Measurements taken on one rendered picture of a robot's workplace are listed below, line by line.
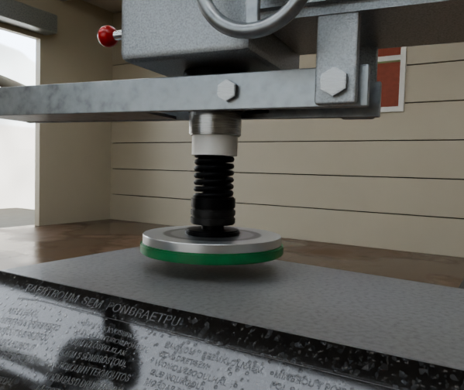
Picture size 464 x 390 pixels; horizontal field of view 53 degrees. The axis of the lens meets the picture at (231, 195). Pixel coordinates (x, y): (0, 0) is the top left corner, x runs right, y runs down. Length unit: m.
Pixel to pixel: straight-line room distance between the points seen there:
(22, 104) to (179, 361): 0.55
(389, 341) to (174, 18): 0.46
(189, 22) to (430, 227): 6.17
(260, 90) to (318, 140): 6.44
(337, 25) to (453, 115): 6.09
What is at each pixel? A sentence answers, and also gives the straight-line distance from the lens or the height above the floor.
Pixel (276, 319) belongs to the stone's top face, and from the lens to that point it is 0.50.
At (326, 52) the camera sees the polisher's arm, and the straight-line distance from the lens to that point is 0.59.
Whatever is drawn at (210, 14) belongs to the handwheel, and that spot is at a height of 1.20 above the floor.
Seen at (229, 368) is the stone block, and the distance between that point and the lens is 0.47.
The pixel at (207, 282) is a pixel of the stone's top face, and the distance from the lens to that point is 0.64.
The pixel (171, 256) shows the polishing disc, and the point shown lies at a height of 0.91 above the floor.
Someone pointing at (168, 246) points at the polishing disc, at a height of 0.92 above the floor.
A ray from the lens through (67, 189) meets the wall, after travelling 8.81.
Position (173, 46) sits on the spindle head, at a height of 1.18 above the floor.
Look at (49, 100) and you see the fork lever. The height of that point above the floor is 1.13.
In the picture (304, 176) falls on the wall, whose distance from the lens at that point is 7.13.
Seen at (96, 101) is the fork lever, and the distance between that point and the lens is 0.78.
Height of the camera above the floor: 1.02
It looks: 3 degrees down
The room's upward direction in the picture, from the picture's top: 2 degrees clockwise
